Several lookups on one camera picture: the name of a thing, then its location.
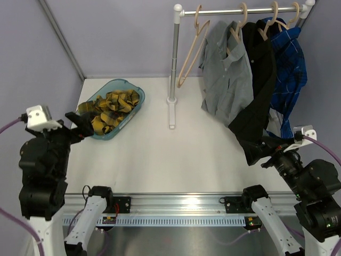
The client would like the white slotted cable duct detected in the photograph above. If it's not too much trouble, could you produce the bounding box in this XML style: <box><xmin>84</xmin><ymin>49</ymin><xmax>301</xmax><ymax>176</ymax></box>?
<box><xmin>62</xmin><ymin>215</ymin><xmax>247</xmax><ymax>227</ymax></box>

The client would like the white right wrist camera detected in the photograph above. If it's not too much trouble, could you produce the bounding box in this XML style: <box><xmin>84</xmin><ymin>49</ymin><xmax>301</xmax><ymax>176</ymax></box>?
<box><xmin>284</xmin><ymin>125</ymin><xmax>317</xmax><ymax>152</ymax></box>

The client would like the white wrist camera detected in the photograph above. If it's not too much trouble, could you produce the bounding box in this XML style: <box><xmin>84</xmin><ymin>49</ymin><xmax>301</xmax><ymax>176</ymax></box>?
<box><xmin>26</xmin><ymin>105</ymin><xmax>62</xmax><ymax>132</ymax></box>
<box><xmin>284</xmin><ymin>125</ymin><xmax>317</xmax><ymax>152</ymax></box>

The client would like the wooden hanger of black shirt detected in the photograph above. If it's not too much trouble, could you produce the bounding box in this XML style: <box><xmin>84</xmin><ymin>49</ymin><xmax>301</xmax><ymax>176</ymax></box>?
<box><xmin>257</xmin><ymin>1</ymin><xmax>279</xmax><ymax>41</ymax></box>

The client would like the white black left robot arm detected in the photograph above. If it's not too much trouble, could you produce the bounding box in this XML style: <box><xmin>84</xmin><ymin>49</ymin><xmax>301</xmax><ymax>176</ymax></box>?
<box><xmin>19</xmin><ymin>109</ymin><xmax>115</xmax><ymax>255</ymax></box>

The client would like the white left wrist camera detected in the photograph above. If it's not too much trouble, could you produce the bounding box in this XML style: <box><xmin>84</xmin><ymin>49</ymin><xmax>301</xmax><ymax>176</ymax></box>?
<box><xmin>26</xmin><ymin>105</ymin><xmax>62</xmax><ymax>132</ymax></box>

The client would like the wooden hanger of grey shirt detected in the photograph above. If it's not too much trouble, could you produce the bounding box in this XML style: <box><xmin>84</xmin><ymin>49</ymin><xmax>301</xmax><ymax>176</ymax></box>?
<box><xmin>230</xmin><ymin>2</ymin><xmax>248</xmax><ymax>44</ymax></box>

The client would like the aluminium mounting rail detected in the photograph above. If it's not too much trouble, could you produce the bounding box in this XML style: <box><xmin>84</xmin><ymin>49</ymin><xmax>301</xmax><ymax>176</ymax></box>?
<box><xmin>64</xmin><ymin>193</ymin><xmax>298</xmax><ymax>215</ymax></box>

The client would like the blue plaid shirt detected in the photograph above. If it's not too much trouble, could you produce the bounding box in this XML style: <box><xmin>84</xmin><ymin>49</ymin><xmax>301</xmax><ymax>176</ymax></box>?
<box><xmin>268</xmin><ymin>18</ymin><xmax>307</xmax><ymax>139</ymax></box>

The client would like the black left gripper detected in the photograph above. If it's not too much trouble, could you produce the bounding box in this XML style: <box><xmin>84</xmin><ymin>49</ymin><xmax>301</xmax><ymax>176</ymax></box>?
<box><xmin>27</xmin><ymin>111</ymin><xmax>93</xmax><ymax>177</ymax></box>

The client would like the teal plastic tub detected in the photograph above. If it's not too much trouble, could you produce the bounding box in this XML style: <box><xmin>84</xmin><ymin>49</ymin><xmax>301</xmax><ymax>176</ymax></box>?
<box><xmin>87</xmin><ymin>79</ymin><xmax>145</xmax><ymax>140</ymax></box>

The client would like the yellow plaid shirt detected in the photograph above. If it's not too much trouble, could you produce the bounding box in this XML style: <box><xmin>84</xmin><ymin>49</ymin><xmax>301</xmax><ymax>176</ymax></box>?
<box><xmin>78</xmin><ymin>89</ymin><xmax>140</xmax><ymax>135</ymax></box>

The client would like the purple cable under right base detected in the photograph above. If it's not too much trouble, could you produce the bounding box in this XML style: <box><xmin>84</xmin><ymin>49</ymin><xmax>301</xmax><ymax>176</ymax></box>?
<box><xmin>213</xmin><ymin>225</ymin><xmax>304</xmax><ymax>246</ymax></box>

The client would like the grey shirt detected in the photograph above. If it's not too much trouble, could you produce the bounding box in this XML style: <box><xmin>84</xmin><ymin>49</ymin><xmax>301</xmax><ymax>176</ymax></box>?
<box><xmin>199</xmin><ymin>21</ymin><xmax>254</xmax><ymax>126</ymax></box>

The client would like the wooden hanger of blue shirt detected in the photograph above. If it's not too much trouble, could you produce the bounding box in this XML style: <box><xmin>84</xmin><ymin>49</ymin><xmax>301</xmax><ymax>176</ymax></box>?
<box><xmin>275</xmin><ymin>2</ymin><xmax>300</xmax><ymax>32</ymax></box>

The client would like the black shirt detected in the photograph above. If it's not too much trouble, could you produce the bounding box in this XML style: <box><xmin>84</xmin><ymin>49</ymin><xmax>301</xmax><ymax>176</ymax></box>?
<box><xmin>229</xmin><ymin>20</ymin><xmax>277</xmax><ymax>166</ymax></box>

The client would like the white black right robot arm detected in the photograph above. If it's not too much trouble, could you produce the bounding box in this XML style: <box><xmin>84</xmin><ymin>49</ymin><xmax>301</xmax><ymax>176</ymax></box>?
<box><xmin>240</xmin><ymin>130</ymin><xmax>340</xmax><ymax>255</ymax></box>

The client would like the white metal clothes rack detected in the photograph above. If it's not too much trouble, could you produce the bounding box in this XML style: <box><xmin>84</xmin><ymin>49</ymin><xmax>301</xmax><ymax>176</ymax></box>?
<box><xmin>167</xmin><ymin>1</ymin><xmax>316</xmax><ymax>130</ymax></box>

